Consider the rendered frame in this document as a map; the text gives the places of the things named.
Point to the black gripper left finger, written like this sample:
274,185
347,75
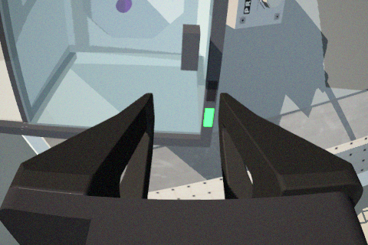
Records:
94,160

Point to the dark grey bench mat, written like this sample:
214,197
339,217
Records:
318,52

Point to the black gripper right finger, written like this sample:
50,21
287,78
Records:
280,162

